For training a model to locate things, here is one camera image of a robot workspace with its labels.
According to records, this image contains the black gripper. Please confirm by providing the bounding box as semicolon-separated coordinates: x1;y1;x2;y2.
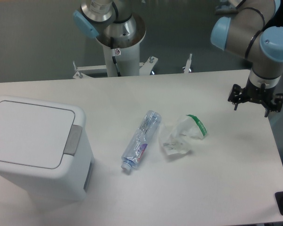
228;79;283;117

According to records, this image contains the white push-button trash can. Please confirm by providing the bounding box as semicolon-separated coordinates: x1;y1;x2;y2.
0;96;94;201

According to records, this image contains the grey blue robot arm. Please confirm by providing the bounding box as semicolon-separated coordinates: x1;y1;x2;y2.
72;0;283;113

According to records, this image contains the crumpled clear plastic bag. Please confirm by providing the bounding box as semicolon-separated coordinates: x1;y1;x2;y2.
158;114;208;161

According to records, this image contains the clear plastic water bottle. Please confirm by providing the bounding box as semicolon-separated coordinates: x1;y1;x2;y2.
121;110;161;171

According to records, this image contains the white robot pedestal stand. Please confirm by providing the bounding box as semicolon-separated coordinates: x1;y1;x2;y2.
72;11;194;80

